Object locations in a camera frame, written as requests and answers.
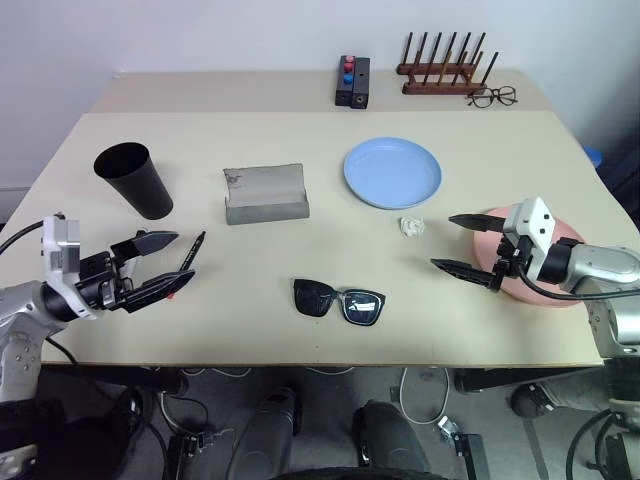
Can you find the black pen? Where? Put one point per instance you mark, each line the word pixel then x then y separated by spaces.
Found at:
pixel 192 252

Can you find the grey felt glasses case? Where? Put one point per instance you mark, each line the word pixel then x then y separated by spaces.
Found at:
pixel 265 192

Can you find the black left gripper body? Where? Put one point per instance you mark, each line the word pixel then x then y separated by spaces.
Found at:
pixel 100 285

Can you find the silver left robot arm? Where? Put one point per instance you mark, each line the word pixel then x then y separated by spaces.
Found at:
pixel 15 300

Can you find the blue round button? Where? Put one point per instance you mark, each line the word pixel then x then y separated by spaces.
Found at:
pixel 348 78

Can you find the red round button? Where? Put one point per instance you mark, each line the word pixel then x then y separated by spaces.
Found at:
pixel 348 59
pixel 348 68

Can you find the dark rounded shape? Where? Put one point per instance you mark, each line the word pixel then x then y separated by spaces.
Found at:
pixel 390 440
pixel 265 440

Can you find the black plastic cup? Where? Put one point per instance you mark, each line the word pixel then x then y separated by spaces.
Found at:
pixel 142 185

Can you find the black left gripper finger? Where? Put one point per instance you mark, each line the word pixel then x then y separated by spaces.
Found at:
pixel 150 242
pixel 160 286

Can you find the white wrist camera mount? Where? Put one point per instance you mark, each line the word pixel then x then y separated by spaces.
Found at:
pixel 62 280
pixel 537 220

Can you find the black thin-framed eyeglasses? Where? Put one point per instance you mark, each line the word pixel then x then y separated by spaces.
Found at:
pixel 506 94

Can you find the metal caster bracket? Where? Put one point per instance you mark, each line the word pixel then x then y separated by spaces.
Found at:
pixel 465 445

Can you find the white paper ball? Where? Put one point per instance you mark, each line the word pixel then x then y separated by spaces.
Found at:
pixel 412 227

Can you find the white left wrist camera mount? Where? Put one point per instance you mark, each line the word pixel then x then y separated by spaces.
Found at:
pixel 62 280

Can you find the black sunglasses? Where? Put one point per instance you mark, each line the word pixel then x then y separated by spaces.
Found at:
pixel 312 297

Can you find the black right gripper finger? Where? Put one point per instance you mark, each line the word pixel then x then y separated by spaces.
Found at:
pixel 465 272
pixel 482 223

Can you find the pink plate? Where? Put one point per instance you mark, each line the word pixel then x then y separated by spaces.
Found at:
pixel 565 235

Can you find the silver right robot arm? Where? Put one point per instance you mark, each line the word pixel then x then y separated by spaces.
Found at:
pixel 600 265

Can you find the light blue plate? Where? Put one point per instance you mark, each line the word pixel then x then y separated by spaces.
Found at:
pixel 392 172

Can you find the blue round container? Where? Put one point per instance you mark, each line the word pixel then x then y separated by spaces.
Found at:
pixel 595 156

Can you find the black table crossbar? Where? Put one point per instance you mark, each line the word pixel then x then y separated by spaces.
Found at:
pixel 525 377

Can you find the brown wooden peg rack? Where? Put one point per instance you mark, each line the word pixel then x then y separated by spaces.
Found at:
pixel 440 85

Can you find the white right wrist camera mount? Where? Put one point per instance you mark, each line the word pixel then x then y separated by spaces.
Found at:
pixel 537 220

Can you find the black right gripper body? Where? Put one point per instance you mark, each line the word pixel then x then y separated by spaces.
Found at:
pixel 512 257

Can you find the black box with round buttons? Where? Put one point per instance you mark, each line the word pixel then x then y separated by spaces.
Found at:
pixel 342 92

